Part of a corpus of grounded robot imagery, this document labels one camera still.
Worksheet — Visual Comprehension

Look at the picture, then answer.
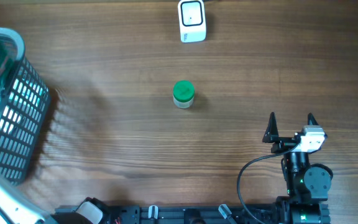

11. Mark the green lid plastic jar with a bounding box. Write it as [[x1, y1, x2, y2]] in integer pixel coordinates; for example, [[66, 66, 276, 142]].
[[173, 80, 195, 109]]

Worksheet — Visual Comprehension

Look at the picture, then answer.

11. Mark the dark mesh shopping basket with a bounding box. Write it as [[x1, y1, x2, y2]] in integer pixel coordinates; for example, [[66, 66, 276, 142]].
[[0, 27, 50, 185]]

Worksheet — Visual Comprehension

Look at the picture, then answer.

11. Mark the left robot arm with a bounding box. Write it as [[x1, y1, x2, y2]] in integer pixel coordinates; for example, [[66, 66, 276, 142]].
[[0, 174, 104, 224]]

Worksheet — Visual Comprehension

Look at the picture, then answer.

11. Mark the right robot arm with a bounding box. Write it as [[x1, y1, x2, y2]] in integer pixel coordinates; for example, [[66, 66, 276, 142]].
[[262, 113, 333, 224]]

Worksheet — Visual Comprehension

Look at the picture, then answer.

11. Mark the white barcode scanner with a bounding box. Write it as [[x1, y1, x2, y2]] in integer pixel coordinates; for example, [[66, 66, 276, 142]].
[[178, 0, 206, 43]]

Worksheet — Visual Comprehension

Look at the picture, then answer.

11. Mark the black right camera cable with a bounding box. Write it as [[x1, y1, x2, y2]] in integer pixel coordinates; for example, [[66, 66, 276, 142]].
[[236, 142, 301, 224]]

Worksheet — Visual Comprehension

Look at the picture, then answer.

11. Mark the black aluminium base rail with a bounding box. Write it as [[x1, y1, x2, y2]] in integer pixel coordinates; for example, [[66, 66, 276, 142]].
[[54, 203, 331, 224]]

